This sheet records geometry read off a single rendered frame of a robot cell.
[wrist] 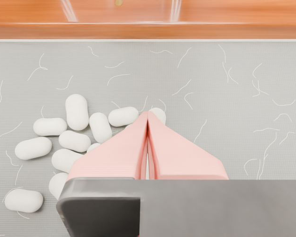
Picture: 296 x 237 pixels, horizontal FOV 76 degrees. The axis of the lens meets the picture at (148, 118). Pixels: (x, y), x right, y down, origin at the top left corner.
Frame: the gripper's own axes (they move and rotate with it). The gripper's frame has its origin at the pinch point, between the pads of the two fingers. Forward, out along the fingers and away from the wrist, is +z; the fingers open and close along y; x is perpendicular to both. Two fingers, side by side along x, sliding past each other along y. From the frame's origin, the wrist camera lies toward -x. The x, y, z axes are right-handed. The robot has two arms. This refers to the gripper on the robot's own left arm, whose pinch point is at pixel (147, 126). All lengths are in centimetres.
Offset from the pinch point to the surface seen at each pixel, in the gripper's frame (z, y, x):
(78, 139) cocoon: 3.8, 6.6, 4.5
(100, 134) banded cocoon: 4.0, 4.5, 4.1
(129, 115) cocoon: 5.5, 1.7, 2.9
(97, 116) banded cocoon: 5.4, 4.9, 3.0
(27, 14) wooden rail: 13.3, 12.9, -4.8
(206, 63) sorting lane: 11.6, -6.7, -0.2
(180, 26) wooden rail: 12.5, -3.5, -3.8
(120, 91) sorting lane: 9.0, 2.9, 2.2
